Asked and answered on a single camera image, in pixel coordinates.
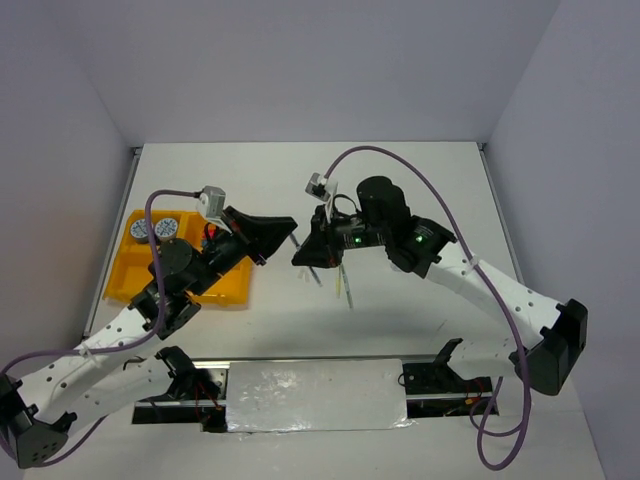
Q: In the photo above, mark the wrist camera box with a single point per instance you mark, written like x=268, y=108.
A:
x=324, y=189
x=210, y=203

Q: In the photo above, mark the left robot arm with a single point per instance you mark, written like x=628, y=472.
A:
x=127, y=360

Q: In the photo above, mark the orange plastic sorting tray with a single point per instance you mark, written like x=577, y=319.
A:
x=129, y=268

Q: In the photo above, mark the grey-blue round tin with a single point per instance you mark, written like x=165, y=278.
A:
x=138, y=232

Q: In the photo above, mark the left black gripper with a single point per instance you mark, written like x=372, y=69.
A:
x=258, y=238

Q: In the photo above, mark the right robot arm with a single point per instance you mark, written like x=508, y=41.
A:
x=543, y=335

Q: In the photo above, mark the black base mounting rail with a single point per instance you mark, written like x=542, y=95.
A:
x=432, y=391

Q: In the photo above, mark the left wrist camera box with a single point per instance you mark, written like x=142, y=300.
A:
x=210, y=203

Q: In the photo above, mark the yellow thin pen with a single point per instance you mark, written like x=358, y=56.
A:
x=338, y=283

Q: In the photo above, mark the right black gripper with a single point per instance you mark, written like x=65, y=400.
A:
x=322, y=246

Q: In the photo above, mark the white pen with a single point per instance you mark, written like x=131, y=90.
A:
x=312, y=274
x=347, y=288

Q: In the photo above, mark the silver foil covered plate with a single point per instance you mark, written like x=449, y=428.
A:
x=310, y=396

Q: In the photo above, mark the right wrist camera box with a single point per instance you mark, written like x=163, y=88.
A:
x=324, y=189

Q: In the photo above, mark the blue round tin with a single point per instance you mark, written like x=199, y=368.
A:
x=166, y=229

